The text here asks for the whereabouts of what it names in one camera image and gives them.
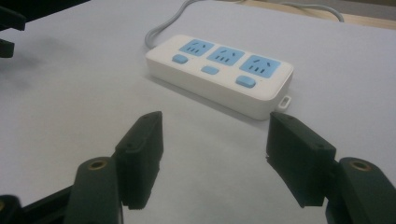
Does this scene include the white power strip blue sockets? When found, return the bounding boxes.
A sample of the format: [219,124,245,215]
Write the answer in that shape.
[145,34,294,121]

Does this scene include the grey power strip cable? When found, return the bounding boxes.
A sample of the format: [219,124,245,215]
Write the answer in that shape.
[144,0,346,50]

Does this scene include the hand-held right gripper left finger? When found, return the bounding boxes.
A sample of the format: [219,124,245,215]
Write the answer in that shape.
[64,110,164,224]

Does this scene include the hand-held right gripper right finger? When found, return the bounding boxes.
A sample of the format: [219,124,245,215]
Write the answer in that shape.
[265,111,396,224]

